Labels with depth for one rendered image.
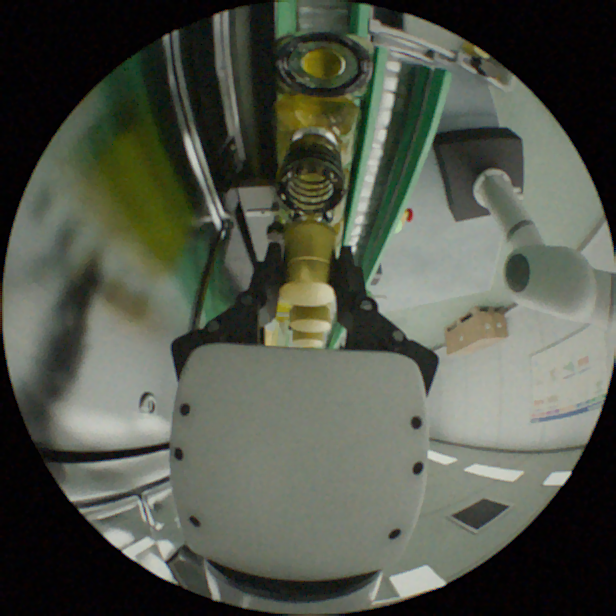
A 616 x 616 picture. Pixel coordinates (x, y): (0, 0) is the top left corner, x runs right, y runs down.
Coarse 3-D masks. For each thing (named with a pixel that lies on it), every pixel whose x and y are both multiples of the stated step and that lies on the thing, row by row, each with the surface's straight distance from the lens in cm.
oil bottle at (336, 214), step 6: (348, 168) 19; (348, 174) 18; (348, 180) 17; (348, 186) 17; (282, 204) 17; (342, 204) 17; (282, 210) 18; (288, 210) 17; (336, 210) 17; (342, 210) 18; (282, 216) 19; (288, 216) 18; (336, 216) 18; (342, 216) 19; (288, 222) 19; (336, 222) 18
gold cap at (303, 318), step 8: (328, 304) 18; (296, 312) 17; (304, 312) 17; (312, 312) 17; (320, 312) 17; (328, 312) 18; (296, 320) 17; (304, 320) 17; (312, 320) 17; (320, 320) 17; (328, 320) 17; (296, 328) 19; (304, 328) 19; (312, 328) 19; (320, 328) 18; (328, 328) 18
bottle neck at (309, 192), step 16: (304, 128) 13; (320, 128) 13; (288, 144) 14; (304, 144) 11; (320, 144) 11; (336, 144) 12; (288, 160) 10; (304, 160) 9; (320, 160) 9; (336, 160) 10; (288, 176) 9; (304, 176) 12; (320, 176) 12; (336, 176) 9; (288, 192) 10; (304, 192) 11; (320, 192) 11; (336, 192) 10; (288, 208) 10; (304, 208) 10; (320, 208) 10
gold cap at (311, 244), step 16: (304, 224) 14; (320, 224) 14; (288, 240) 14; (304, 240) 13; (320, 240) 13; (336, 240) 15; (288, 256) 13; (304, 256) 12; (320, 256) 12; (336, 256) 14; (288, 272) 12; (304, 272) 12; (320, 272) 12; (336, 272) 13; (288, 288) 12; (304, 288) 12; (320, 288) 12; (336, 288) 12; (304, 304) 14; (320, 304) 14
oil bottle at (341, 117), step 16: (272, 112) 15; (288, 112) 14; (304, 112) 14; (320, 112) 14; (336, 112) 14; (352, 112) 14; (272, 128) 15; (288, 128) 14; (336, 128) 14; (352, 128) 14; (352, 144) 14; (352, 160) 16
